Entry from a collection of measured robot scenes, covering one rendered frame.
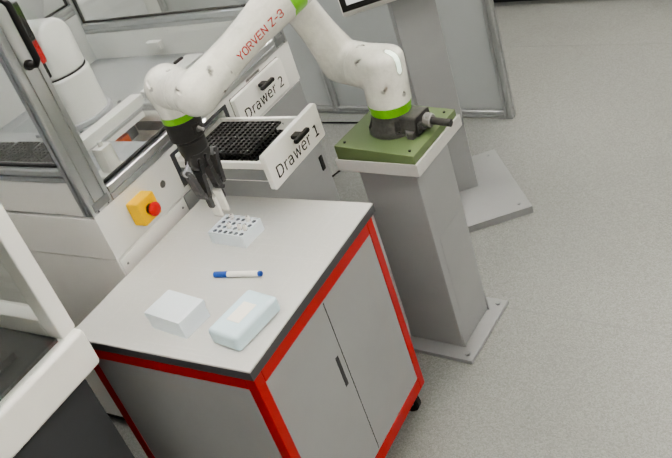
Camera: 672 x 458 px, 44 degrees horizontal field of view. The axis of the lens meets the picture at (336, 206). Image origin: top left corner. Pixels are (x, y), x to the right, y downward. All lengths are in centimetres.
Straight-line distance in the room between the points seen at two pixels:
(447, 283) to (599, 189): 100
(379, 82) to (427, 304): 79
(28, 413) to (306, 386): 63
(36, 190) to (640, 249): 199
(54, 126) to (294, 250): 67
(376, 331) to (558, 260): 99
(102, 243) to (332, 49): 83
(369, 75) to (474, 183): 126
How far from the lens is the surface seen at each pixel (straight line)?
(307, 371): 202
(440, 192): 250
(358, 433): 228
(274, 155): 226
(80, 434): 208
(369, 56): 231
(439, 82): 322
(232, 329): 187
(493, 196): 339
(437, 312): 271
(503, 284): 300
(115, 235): 230
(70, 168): 219
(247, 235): 219
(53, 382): 190
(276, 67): 281
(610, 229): 318
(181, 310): 198
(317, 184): 304
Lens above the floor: 191
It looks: 31 degrees down
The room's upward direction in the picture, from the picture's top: 19 degrees counter-clockwise
